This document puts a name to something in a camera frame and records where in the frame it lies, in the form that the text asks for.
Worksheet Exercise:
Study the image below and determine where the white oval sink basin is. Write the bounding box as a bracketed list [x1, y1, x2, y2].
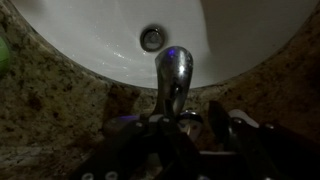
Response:
[11, 0, 320, 90]

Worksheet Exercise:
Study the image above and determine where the chrome sink faucet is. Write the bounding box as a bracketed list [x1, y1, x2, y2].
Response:
[151, 45, 205, 141]

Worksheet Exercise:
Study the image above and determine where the green soap pump bottle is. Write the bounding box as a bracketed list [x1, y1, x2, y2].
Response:
[0, 33, 12, 79]

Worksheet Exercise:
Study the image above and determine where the metal sink drain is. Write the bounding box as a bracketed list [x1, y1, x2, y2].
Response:
[139, 25, 167, 53]

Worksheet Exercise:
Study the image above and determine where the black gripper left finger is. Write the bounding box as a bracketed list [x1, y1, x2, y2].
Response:
[71, 113, 201, 180]

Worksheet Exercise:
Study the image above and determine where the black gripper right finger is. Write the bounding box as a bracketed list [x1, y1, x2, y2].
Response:
[209, 99, 320, 180]

